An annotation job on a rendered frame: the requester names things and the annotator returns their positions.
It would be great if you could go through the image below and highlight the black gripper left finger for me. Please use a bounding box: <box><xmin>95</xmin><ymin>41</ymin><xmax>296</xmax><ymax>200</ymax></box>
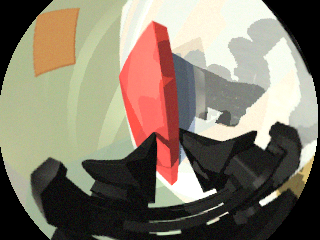
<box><xmin>81</xmin><ymin>132</ymin><xmax>157</xmax><ymax>204</ymax></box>

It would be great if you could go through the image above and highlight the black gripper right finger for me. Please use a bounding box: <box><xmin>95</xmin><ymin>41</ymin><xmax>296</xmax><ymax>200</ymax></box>
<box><xmin>179</xmin><ymin>128</ymin><xmax>257</xmax><ymax>192</ymax></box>

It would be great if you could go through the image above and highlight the red rectangular lid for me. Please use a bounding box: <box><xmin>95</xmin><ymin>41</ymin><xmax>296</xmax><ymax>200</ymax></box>
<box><xmin>119</xmin><ymin>21</ymin><xmax>180</xmax><ymax>185</ymax></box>

